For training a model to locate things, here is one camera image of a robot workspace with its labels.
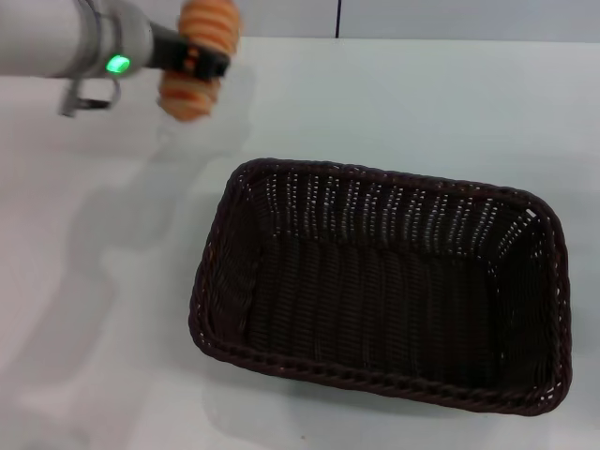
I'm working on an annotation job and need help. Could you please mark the grey metal wrist bracket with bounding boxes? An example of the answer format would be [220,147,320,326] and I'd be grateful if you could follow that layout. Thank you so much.
[57,75,122,119]

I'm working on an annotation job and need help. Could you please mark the dark brown wicker basket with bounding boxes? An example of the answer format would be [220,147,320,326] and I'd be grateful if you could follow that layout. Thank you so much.
[187,157,574,417]

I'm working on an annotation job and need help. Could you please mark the orange striped bread loaf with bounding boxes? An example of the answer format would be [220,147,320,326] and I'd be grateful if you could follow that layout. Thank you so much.
[157,0,243,123]

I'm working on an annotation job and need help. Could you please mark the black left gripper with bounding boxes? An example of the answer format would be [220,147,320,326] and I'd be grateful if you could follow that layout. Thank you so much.
[147,22,232,80]

